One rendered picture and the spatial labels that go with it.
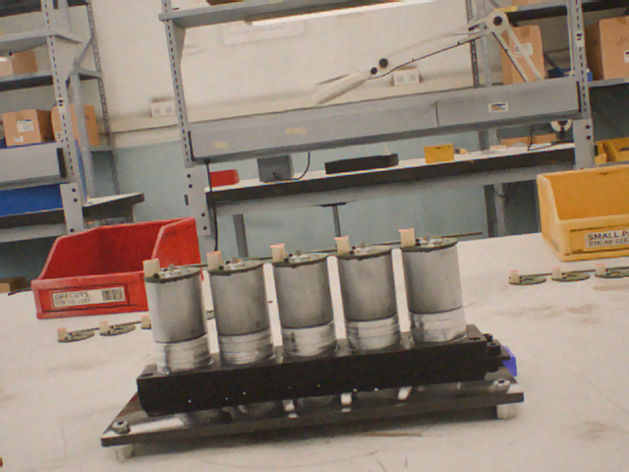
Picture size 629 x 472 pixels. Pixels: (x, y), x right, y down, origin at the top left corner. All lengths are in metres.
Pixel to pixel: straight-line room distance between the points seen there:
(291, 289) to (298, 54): 4.43
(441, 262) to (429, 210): 4.40
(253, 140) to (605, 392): 2.32
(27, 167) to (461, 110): 1.49
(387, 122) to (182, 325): 2.26
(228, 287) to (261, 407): 0.05
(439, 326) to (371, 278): 0.03
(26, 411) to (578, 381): 0.26
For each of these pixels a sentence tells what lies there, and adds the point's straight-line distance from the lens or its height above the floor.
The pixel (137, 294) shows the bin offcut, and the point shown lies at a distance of 0.60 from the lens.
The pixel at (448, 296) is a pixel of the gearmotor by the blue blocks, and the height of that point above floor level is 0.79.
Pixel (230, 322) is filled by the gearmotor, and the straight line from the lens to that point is 0.33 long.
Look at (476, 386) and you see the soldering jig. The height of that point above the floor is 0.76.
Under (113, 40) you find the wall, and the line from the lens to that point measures 4.98.
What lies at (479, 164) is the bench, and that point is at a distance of 2.62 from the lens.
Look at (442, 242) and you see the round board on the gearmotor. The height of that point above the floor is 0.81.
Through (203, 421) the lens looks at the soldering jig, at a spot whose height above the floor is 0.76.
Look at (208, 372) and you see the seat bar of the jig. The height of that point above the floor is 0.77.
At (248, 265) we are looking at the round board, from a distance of 0.33.
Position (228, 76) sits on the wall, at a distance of 4.78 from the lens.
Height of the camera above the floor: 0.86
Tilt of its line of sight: 7 degrees down
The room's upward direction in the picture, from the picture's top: 7 degrees counter-clockwise
